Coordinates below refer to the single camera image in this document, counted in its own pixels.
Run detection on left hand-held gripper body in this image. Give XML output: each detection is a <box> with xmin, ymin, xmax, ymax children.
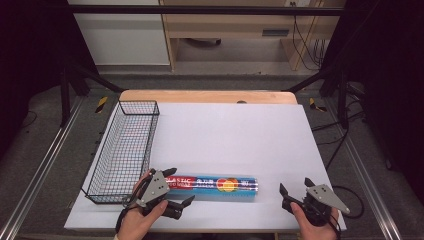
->
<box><xmin>122</xmin><ymin>168</ymin><xmax>184</xmax><ymax>221</ymax></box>

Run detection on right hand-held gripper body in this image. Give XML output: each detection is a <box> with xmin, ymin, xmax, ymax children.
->
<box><xmin>282</xmin><ymin>184</ymin><xmax>351</xmax><ymax>228</ymax></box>

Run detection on blue and red wrap box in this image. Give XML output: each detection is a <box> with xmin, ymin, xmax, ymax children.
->
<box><xmin>166</xmin><ymin>175</ymin><xmax>259</xmax><ymax>196</ymax></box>

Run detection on black wire basket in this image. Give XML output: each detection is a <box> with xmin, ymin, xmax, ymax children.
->
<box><xmin>81</xmin><ymin>100</ymin><xmax>161</xmax><ymax>205</ymax></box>

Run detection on person's right hand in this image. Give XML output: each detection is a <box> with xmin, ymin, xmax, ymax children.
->
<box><xmin>290</xmin><ymin>201</ymin><xmax>340</xmax><ymax>240</ymax></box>

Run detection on white board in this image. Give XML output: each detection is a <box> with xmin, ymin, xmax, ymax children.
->
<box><xmin>64</xmin><ymin>102</ymin><xmax>347</xmax><ymax>232</ymax></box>

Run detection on yellow clamp right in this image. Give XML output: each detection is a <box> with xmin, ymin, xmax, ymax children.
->
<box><xmin>308</xmin><ymin>97</ymin><xmax>328</xmax><ymax>113</ymax></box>

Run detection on yellow clamp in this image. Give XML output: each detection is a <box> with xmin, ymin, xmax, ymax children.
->
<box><xmin>308</xmin><ymin>97</ymin><xmax>328</xmax><ymax>113</ymax></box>
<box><xmin>95</xmin><ymin>96</ymin><xmax>109</xmax><ymax>114</ymax></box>

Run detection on wooden board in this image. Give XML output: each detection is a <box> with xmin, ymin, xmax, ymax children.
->
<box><xmin>118</xmin><ymin>89</ymin><xmax>299</xmax><ymax>105</ymax></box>

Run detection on yellow clamp left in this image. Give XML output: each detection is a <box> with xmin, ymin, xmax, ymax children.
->
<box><xmin>95</xmin><ymin>96</ymin><xmax>109</xmax><ymax>114</ymax></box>

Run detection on white cabinet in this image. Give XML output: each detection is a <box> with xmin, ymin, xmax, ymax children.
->
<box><xmin>67</xmin><ymin>0</ymin><xmax>172</xmax><ymax>67</ymax></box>

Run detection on wooden desk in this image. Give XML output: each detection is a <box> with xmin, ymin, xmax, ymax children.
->
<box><xmin>159</xmin><ymin>0</ymin><xmax>346</xmax><ymax>72</ymax></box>

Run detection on black wrist strap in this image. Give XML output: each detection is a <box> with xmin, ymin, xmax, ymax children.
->
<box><xmin>114</xmin><ymin>205</ymin><xmax>138</xmax><ymax>234</ymax></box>

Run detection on black cable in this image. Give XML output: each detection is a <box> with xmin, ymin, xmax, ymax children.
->
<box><xmin>311</xmin><ymin>99</ymin><xmax>366</xmax><ymax>220</ymax></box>

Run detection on aluminium rail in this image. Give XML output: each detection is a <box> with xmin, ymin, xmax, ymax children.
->
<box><xmin>324</xmin><ymin>98</ymin><xmax>404</xmax><ymax>240</ymax></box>
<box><xmin>0</xmin><ymin>96</ymin><xmax>86</xmax><ymax>240</ymax></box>

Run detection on black hanging cables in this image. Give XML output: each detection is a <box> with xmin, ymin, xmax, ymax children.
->
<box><xmin>289</xmin><ymin>1</ymin><xmax>329</xmax><ymax>72</ymax></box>

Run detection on black metal frame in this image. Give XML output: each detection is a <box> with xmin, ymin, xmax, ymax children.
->
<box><xmin>59</xmin><ymin>3</ymin><xmax>350</xmax><ymax>130</ymax></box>

